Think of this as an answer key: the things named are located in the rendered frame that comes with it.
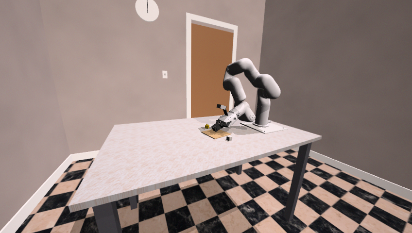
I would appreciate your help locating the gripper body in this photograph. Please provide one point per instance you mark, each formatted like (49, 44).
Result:
(231, 117)

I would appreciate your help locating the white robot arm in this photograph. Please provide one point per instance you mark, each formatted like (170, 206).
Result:
(268, 89)

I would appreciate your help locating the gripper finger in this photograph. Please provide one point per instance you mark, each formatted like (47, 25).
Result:
(217, 123)
(221, 126)

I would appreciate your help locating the tan flat mat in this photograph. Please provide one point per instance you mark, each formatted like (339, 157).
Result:
(217, 134)

